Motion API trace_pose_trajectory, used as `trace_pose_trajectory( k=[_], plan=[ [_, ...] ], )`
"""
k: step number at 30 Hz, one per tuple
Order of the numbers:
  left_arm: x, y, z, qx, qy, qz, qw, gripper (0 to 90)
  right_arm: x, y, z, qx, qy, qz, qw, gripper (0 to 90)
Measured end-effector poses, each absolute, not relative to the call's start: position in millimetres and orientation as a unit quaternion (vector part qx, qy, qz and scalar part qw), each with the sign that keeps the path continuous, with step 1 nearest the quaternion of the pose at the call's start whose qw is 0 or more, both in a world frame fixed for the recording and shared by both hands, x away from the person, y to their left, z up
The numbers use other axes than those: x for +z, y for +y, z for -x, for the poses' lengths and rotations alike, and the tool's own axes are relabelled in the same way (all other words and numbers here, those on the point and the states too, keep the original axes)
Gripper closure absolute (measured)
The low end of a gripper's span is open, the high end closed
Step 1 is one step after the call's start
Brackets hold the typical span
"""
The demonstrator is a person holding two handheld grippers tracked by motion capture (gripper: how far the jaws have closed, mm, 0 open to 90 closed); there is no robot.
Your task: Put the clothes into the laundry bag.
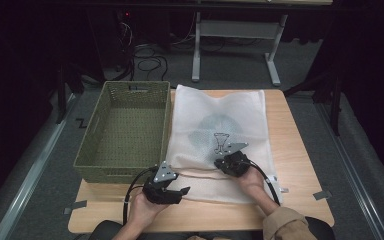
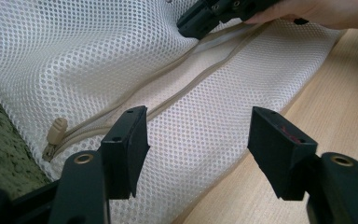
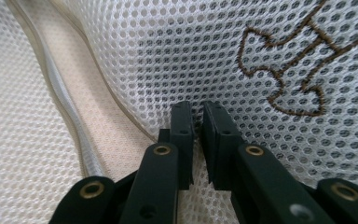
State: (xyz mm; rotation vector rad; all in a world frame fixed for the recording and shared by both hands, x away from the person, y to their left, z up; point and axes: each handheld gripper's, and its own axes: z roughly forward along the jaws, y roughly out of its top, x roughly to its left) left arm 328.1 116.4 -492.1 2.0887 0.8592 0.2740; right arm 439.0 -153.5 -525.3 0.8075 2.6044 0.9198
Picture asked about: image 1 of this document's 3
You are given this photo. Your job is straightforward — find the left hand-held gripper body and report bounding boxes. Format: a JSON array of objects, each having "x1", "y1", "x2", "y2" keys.
[{"x1": 142, "y1": 160, "x2": 183, "y2": 205}]

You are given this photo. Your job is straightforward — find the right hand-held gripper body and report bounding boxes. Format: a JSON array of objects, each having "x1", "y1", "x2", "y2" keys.
[{"x1": 218, "y1": 142, "x2": 251, "y2": 178}]

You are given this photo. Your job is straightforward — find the black cloth garment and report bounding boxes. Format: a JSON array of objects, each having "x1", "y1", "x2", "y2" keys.
[{"x1": 188, "y1": 113, "x2": 244, "y2": 156}]

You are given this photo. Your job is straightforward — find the white mesh laundry bag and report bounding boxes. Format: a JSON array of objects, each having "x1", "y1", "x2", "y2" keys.
[{"x1": 165, "y1": 84, "x2": 289, "y2": 205}]

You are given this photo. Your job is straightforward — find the green woven basket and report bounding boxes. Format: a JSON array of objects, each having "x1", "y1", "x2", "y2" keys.
[{"x1": 73, "y1": 80, "x2": 172, "y2": 184}]

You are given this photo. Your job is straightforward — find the person's left hand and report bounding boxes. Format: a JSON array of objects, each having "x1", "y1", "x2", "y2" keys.
[{"x1": 128, "y1": 191, "x2": 169, "y2": 228}]

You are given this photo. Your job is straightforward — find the person's right hand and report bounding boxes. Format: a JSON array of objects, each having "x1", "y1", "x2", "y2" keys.
[{"x1": 231, "y1": 166, "x2": 268, "y2": 203}]

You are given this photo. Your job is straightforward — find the person's left leg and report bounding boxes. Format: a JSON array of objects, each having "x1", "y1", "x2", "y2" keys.
[{"x1": 88, "y1": 219, "x2": 129, "y2": 240}]

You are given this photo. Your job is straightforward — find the person's leg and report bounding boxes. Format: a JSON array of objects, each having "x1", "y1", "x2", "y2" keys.
[
  {"x1": 88, "y1": 219, "x2": 129, "y2": 240},
  {"x1": 304, "y1": 216, "x2": 336, "y2": 240}
]

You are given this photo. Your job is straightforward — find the grey tape strip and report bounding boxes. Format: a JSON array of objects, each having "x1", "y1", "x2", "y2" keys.
[
  {"x1": 63, "y1": 199, "x2": 88, "y2": 215},
  {"x1": 313, "y1": 189, "x2": 333, "y2": 201}
]

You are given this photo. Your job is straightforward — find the person's right leg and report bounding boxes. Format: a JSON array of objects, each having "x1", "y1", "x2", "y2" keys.
[{"x1": 304, "y1": 216, "x2": 336, "y2": 240}]

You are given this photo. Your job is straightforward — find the black metal stand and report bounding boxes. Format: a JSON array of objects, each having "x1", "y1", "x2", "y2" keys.
[
  {"x1": 283, "y1": 71, "x2": 345, "y2": 137},
  {"x1": 54, "y1": 63, "x2": 85, "y2": 125}
]

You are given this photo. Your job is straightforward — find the grey-legged desk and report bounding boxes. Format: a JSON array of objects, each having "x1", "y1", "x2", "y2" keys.
[{"x1": 191, "y1": 0, "x2": 334, "y2": 87}]

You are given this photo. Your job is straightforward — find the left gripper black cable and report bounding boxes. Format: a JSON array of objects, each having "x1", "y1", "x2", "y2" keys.
[{"x1": 122, "y1": 165, "x2": 160, "y2": 226}]

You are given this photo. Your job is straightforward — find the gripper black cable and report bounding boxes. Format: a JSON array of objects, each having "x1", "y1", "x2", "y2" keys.
[
  {"x1": 246, "y1": 161, "x2": 282, "y2": 206},
  {"x1": 122, "y1": 165, "x2": 160, "y2": 226}
]

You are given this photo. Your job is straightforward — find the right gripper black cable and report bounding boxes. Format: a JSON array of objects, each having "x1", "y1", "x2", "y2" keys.
[{"x1": 246, "y1": 161, "x2": 282, "y2": 206}]

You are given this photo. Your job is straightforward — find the metal floor rail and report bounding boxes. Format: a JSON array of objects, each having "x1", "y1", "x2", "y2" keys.
[
  {"x1": 313, "y1": 99, "x2": 384, "y2": 240},
  {"x1": 0, "y1": 93, "x2": 78, "y2": 240}
]

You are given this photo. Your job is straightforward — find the tangle of floor cables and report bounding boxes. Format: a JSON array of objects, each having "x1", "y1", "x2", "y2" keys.
[{"x1": 114, "y1": 19, "x2": 194, "y2": 83}]

